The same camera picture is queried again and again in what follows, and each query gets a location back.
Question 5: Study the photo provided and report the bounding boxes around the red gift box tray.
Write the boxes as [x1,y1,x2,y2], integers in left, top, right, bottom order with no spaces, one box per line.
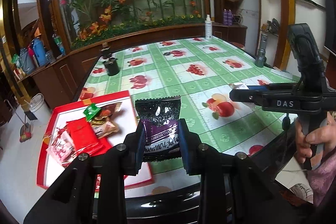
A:
[36,90,156,191]

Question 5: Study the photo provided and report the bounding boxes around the brown snack packet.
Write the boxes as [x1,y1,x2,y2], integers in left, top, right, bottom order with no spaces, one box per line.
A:
[89,102,121,139]

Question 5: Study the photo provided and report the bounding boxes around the purple black snack packet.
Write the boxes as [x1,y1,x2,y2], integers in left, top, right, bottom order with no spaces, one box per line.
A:
[135,96,181,162]

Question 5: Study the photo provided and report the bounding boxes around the white pink dotted packet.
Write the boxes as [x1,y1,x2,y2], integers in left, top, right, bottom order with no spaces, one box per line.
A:
[229,83,249,90]

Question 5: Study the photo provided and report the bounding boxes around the purple patterned sleeve forearm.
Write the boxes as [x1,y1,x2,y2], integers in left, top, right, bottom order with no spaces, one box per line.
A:
[307,149,335,207]

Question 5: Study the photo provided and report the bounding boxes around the person right hand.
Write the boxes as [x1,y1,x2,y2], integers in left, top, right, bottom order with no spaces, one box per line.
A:
[294,112,335,164]

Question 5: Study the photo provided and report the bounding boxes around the pink white snack packet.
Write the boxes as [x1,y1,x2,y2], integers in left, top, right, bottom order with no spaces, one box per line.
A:
[46,127,77,168]

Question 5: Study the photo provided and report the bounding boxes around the plain red snack packet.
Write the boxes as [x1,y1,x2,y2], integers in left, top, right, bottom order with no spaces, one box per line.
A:
[66,118,103,155]

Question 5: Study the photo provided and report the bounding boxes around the grey metal flashlight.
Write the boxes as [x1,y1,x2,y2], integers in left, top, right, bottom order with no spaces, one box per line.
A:
[255,33,268,68]

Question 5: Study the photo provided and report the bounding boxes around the green foil snack packet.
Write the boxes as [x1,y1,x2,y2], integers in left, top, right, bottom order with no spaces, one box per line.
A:
[83,103,101,122]

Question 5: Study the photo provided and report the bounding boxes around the broom with red bristles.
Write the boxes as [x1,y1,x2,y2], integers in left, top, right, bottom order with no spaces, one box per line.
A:
[5,99,32,143]

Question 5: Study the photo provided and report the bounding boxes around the white bucket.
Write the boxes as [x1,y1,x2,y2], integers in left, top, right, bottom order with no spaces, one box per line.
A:
[29,93,52,124]

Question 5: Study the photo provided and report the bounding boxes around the purple bottles on shelf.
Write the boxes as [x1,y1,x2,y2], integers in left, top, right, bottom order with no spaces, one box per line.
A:
[223,9,233,26]

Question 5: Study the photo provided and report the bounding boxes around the white spray bottle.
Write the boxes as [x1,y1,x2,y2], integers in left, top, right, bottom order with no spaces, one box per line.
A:
[205,14,213,40]

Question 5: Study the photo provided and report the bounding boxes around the black cup on table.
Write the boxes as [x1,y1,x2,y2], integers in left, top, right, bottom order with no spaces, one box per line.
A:
[100,47,120,76]

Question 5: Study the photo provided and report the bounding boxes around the grey kettle on shelf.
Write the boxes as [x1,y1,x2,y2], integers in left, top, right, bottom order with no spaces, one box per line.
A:
[19,48,35,75]

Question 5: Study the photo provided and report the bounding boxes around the blue thermos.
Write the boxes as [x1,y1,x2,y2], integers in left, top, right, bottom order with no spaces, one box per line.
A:
[33,38,48,67]

